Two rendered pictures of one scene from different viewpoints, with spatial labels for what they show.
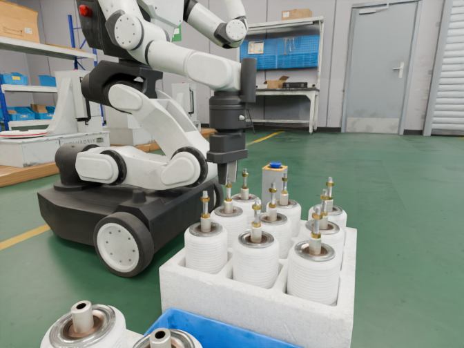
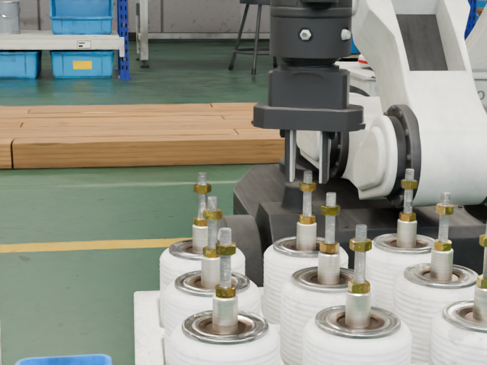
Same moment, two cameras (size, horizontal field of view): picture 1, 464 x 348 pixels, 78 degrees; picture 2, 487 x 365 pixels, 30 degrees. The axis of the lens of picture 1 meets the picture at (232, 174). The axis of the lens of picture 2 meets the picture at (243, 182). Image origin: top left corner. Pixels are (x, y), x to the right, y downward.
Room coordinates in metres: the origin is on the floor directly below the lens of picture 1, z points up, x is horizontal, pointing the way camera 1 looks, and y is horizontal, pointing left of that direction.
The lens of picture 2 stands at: (0.12, -0.79, 0.54)
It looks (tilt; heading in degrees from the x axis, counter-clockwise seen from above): 12 degrees down; 59
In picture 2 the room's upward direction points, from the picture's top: 1 degrees clockwise
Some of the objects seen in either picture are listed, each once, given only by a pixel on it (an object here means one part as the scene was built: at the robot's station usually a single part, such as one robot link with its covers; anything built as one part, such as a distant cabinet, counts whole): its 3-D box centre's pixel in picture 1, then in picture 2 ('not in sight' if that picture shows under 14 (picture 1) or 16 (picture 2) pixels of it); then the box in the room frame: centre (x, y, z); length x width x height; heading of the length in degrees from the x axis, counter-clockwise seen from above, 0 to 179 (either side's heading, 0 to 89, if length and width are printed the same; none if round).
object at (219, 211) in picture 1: (228, 211); (306, 248); (0.69, 0.01, 0.25); 0.08 x 0.08 x 0.01
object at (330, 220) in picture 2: (272, 198); (330, 229); (0.65, -0.10, 0.30); 0.01 x 0.01 x 0.08
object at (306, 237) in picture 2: (228, 206); (306, 236); (0.69, 0.01, 0.26); 0.02 x 0.02 x 0.03
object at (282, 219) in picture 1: (271, 218); (328, 279); (0.65, -0.10, 0.25); 0.08 x 0.08 x 0.01
